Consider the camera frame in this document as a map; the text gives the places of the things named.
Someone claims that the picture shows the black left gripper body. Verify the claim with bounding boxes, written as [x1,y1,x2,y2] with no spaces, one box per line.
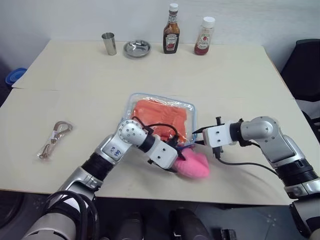
[165,136,182,154]

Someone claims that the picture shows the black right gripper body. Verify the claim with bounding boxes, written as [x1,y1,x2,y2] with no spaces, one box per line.
[201,116,225,159]

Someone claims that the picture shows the clear plastic zip pouch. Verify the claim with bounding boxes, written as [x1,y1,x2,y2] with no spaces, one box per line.
[117,92,200,149]

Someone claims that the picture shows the pink cloth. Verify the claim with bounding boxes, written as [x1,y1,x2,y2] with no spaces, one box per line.
[173,147,211,180]

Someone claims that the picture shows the orange cloth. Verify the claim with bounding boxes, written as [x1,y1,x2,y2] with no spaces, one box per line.
[131,99,189,145]

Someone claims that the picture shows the red ketchup bottle white cap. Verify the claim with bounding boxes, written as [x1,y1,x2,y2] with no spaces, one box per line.
[193,16,216,57]

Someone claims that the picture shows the small black ribbed block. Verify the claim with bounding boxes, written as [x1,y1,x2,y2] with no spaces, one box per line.
[219,227,237,240]

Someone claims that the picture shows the dark brown sauce bottle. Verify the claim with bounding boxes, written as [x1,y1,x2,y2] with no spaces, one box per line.
[162,3,181,55]

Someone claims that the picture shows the black office chair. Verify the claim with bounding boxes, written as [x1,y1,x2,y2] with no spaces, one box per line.
[279,38,320,146]

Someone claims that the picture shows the round steel bowl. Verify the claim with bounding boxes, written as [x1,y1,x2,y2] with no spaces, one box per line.
[122,39,153,60]

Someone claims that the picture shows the steel cup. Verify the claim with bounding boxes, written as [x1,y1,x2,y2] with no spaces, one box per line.
[101,32,118,56]

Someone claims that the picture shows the blue lid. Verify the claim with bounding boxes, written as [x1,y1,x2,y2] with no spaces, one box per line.
[5,67,28,89]

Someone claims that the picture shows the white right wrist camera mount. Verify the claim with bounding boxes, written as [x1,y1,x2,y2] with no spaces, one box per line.
[202,121,237,148]

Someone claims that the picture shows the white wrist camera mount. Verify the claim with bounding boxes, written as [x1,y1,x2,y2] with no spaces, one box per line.
[202,121,237,148]
[147,136,180,171]

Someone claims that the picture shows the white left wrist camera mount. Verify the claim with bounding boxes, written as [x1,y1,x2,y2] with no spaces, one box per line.
[147,136,180,171]

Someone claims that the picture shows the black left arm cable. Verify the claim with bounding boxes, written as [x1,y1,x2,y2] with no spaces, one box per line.
[131,115,180,144]

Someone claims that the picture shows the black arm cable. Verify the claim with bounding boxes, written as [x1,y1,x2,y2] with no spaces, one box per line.
[131,115,180,144]
[215,139,280,175]

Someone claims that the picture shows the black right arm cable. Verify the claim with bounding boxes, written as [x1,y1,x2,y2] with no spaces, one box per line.
[215,139,280,175]

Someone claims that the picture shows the thick black cable loop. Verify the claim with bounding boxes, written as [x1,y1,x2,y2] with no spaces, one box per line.
[43,190,100,240]

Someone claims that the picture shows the brown cord in plastic bag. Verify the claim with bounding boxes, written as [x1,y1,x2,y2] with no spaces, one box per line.
[34,120,75,160]

